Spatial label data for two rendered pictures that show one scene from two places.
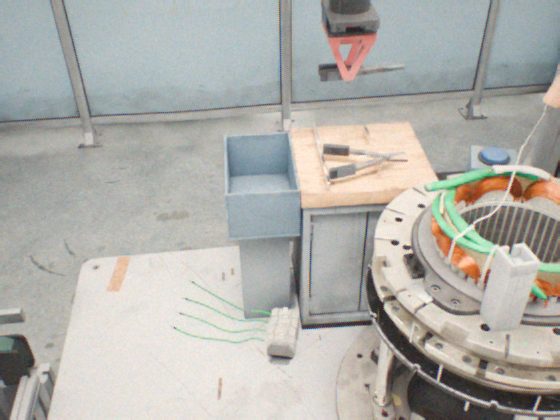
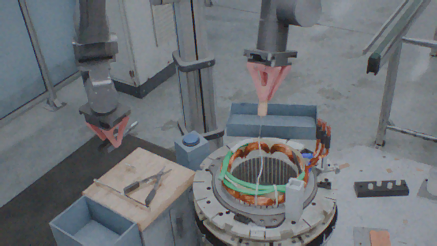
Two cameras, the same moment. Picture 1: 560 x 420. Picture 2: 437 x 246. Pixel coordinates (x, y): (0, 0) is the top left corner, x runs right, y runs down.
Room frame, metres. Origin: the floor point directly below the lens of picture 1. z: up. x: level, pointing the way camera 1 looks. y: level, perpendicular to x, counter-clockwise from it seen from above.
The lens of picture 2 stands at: (0.06, 0.40, 1.85)
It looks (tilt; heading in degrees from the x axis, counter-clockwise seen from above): 36 degrees down; 313
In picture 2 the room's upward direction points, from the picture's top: 6 degrees counter-clockwise
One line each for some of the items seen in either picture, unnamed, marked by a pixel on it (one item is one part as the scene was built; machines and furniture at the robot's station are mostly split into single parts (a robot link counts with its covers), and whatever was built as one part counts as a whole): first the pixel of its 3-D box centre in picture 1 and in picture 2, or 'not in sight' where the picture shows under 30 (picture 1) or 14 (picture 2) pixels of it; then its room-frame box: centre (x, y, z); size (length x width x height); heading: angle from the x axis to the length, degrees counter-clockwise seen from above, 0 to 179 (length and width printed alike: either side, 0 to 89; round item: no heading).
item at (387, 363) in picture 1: (388, 356); not in sight; (0.52, -0.15, 0.91); 0.02 x 0.02 x 0.21
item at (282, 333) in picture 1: (282, 332); not in sight; (0.66, 0.00, 0.80); 0.10 x 0.05 x 0.04; 169
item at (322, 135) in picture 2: not in sight; (323, 136); (0.43, -0.36, 1.21); 0.04 x 0.04 x 0.03; 8
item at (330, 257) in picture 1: (353, 233); (149, 226); (0.78, -0.13, 0.91); 0.19 x 0.19 x 0.26; 3
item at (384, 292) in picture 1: (384, 270); (221, 230); (0.53, -0.13, 1.05); 0.09 x 0.04 x 0.01; 8
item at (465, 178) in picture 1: (481, 178); (231, 158); (0.59, -0.24, 1.15); 0.15 x 0.04 x 0.02; 98
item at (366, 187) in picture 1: (359, 161); (140, 185); (0.78, -0.13, 1.05); 0.20 x 0.19 x 0.02; 93
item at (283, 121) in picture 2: not in sight; (272, 153); (0.67, -0.54, 0.92); 0.25 x 0.11 x 0.28; 30
